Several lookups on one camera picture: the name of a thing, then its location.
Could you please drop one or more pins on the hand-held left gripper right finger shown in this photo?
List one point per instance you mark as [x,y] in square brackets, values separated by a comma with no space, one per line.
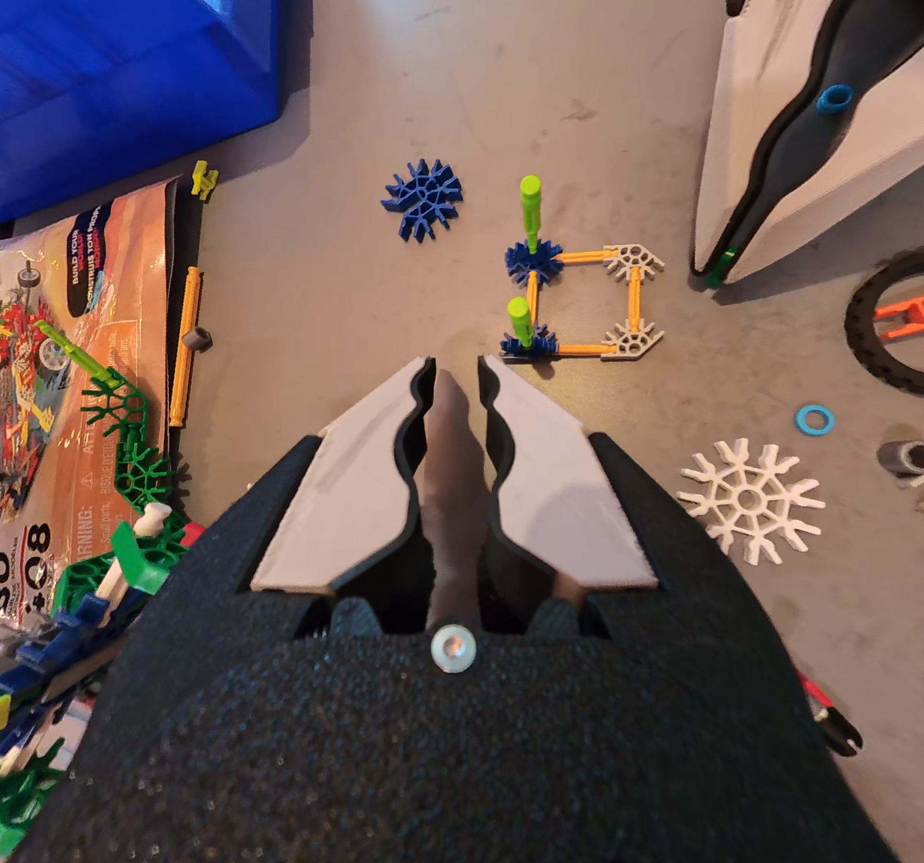
[570,502]

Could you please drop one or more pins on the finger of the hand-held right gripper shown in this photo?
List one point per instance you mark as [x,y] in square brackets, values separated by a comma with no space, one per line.
[888,141]
[765,69]

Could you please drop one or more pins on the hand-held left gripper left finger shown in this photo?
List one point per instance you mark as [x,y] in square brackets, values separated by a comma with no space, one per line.
[339,502]

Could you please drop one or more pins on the multicoloured toy construction model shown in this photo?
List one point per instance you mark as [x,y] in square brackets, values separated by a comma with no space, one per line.
[144,560]

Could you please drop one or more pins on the short yellow rod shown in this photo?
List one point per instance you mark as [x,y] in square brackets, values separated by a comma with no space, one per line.
[635,300]

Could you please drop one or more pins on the blue and yellow rod frame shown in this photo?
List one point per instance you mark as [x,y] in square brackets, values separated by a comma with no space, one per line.
[533,265]

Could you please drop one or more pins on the orange ladder connector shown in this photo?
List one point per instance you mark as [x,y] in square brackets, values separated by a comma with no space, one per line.
[902,318]

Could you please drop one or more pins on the white snowflake connector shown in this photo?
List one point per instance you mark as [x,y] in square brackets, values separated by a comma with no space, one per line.
[751,500]

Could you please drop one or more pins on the orange rod with grey clip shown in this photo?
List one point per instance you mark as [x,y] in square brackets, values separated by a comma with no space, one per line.
[184,379]

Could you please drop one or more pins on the black rubber tyre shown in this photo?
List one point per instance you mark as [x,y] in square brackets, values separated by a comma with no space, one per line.
[863,350]

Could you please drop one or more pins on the grey spacer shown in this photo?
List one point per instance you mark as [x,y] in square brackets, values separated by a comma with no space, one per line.
[197,339]
[902,457]

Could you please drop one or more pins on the red toy set bag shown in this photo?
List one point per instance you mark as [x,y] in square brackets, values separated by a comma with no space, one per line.
[123,300]

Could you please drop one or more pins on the blue snowflake connector pair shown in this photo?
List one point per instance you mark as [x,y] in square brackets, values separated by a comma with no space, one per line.
[422,200]

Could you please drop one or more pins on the lime clip connector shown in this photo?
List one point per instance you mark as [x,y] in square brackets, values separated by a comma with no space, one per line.
[204,181]

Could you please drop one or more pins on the red connector assembly black caps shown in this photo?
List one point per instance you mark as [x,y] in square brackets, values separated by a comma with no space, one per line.
[837,729]

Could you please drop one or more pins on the blue plastic bin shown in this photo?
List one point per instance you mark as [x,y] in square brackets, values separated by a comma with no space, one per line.
[108,69]

